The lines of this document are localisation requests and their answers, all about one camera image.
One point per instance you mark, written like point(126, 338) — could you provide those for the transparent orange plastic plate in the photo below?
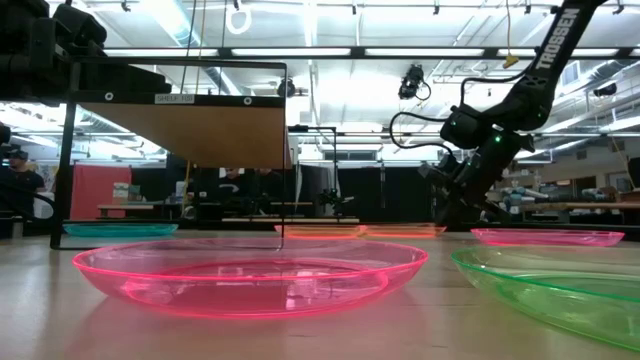
point(320, 232)
point(405, 231)

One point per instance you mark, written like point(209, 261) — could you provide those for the red partition panel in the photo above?
point(95, 192)

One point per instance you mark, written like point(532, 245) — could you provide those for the transparent teal plastic plate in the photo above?
point(120, 230)

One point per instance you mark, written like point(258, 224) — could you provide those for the black ceiling device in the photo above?
point(606, 90)

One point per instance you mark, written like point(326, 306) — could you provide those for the black curtain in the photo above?
point(380, 195)

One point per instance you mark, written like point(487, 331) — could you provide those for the white shelf label sticker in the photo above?
point(175, 99)

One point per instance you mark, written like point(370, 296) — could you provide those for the small black background robot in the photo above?
point(332, 197)

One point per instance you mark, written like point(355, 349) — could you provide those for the wooden background bench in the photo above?
point(125, 206)

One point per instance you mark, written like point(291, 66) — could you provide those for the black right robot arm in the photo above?
point(530, 100)

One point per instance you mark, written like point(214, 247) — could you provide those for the green white boxes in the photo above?
point(122, 192)

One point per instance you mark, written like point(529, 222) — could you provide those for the wooden background tabletop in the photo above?
point(300, 219)

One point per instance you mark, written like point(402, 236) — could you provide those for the transparent pink plastic plate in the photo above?
point(545, 238)
point(250, 295)

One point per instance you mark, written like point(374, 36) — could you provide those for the cluttered background workbench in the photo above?
point(575, 205)

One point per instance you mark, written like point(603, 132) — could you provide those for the black overhead light bar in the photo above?
point(225, 52)

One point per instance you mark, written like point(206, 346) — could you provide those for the black ceiling camera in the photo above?
point(286, 88)
point(411, 80)

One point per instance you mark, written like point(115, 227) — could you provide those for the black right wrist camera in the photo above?
point(465, 127)

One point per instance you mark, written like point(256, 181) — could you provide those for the transparent green plastic plate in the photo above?
point(575, 305)

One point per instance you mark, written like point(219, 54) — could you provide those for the silver ventilation duct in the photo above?
point(170, 20)

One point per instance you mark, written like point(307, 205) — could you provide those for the white air vent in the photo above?
point(570, 74)

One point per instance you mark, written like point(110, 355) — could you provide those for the colourful wall poster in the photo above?
point(50, 175)

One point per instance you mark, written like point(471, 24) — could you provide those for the wooden shelf with black frame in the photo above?
point(200, 135)

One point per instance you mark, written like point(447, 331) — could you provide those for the black background frame stand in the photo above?
point(299, 128)

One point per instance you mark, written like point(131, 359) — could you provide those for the black table frame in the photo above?
point(631, 233)

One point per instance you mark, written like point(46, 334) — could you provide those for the person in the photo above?
point(235, 180)
point(22, 185)
point(270, 182)

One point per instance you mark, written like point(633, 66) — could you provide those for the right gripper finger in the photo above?
point(496, 212)
point(457, 212)

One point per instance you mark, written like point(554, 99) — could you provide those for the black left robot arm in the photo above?
point(30, 50)

